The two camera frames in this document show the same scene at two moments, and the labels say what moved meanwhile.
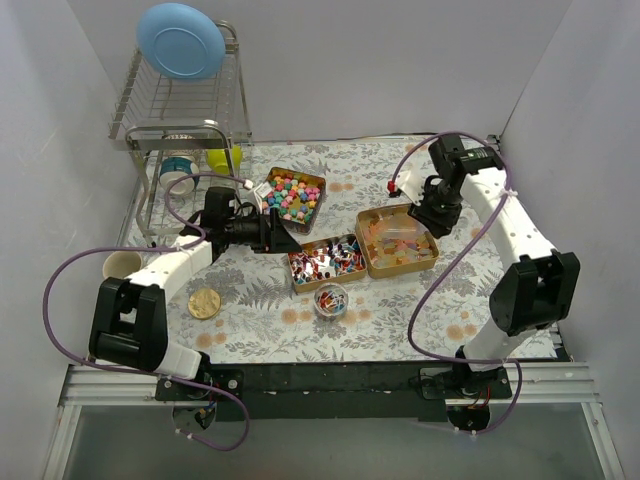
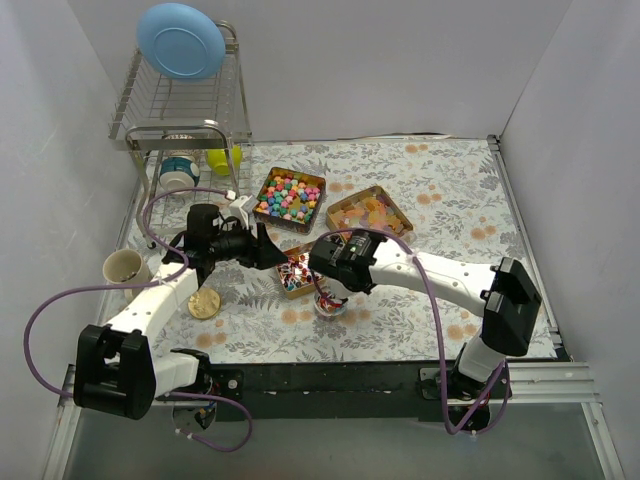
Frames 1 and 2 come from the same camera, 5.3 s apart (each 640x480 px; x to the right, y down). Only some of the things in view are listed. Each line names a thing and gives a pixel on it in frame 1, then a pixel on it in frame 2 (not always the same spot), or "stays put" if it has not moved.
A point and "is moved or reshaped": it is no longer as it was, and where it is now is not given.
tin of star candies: [296, 198] stays put
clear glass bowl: [331, 299] stays put
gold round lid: [204, 303] stays put
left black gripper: [272, 231] to [255, 245]
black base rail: [334, 391] stays put
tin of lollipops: [327, 262] is moved or reshaped
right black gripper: [435, 218] to [337, 288]
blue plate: [180, 41] stays put
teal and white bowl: [172, 167] stays put
